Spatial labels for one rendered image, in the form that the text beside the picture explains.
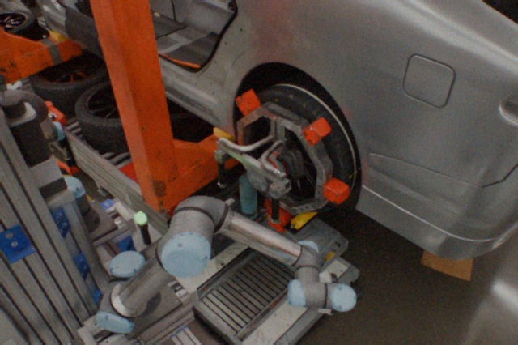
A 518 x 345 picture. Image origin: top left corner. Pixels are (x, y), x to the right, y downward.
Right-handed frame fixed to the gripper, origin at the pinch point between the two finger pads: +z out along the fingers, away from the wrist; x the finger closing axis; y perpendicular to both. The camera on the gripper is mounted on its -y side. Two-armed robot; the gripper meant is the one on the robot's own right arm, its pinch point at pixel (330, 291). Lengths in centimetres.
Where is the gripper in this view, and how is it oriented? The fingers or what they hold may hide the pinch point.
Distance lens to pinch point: 165.1
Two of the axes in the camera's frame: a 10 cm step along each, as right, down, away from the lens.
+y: -10.0, -0.2, -0.4
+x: -0.2, 9.9, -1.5
